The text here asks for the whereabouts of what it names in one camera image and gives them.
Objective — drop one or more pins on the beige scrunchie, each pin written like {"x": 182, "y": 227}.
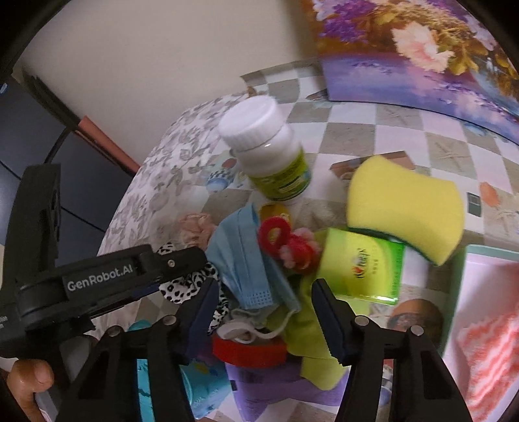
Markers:
{"x": 194, "y": 227}

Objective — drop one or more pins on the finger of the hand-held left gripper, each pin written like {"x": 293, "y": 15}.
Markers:
{"x": 178, "y": 263}

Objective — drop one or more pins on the person's left hand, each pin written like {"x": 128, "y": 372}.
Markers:
{"x": 30, "y": 379}

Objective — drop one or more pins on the pink and white striped towel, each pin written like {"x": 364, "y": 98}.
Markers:
{"x": 494, "y": 353}

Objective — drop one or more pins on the red tape roll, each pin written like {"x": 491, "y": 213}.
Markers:
{"x": 251, "y": 353}

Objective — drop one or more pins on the dark blue cabinet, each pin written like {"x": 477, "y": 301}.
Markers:
{"x": 81, "y": 170}

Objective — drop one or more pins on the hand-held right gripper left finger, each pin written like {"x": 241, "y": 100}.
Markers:
{"x": 202, "y": 314}

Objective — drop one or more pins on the checkered tablecloth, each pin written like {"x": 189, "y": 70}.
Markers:
{"x": 405, "y": 130}

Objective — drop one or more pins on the teal cloth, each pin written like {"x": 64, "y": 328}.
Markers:
{"x": 202, "y": 393}

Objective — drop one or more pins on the black and white spotted scrunchie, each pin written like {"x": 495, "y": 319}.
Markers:
{"x": 182, "y": 290}

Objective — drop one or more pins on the teal-rimmed tray box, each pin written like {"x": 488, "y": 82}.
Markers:
{"x": 486, "y": 272}

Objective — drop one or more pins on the purple packet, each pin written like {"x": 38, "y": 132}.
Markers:
{"x": 275, "y": 393}

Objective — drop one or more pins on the small yellow packet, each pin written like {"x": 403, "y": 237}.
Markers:
{"x": 273, "y": 211}

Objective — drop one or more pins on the yellow sponge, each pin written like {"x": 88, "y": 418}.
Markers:
{"x": 401, "y": 207}

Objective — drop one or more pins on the green tissue pack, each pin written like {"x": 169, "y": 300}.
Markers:
{"x": 357, "y": 263}

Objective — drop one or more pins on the blue face mask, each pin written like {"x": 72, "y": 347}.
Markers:
{"x": 243, "y": 259}

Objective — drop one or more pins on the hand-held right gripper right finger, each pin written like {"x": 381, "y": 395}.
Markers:
{"x": 329, "y": 320}

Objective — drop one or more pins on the flower painting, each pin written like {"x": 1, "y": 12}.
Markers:
{"x": 405, "y": 40}

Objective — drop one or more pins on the yellow-green cloth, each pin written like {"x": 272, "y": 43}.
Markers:
{"x": 304, "y": 336}

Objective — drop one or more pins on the white bottle with green label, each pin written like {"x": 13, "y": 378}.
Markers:
{"x": 263, "y": 162}

